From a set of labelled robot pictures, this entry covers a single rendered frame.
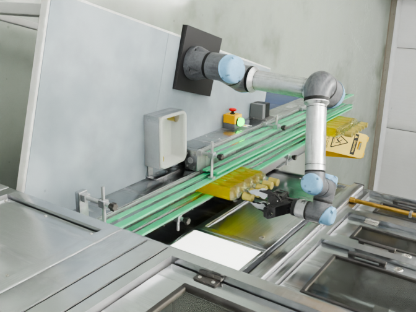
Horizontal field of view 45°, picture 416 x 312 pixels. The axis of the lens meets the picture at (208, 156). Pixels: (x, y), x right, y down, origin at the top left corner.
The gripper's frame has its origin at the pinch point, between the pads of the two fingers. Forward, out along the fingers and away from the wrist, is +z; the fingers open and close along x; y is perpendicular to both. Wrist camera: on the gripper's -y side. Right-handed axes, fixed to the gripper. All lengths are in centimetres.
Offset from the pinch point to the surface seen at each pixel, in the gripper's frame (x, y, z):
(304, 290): -16.3, -26.1, -37.1
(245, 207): -13.2, 14.7, 10.7
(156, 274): 22, -94, -28
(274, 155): -5, 67, 23
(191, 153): 13.8, -0.9, 29.9
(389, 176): -200, 594, 84
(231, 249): -12.2, -23.3, -5.3
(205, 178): 3.6, -1.0, 22.4
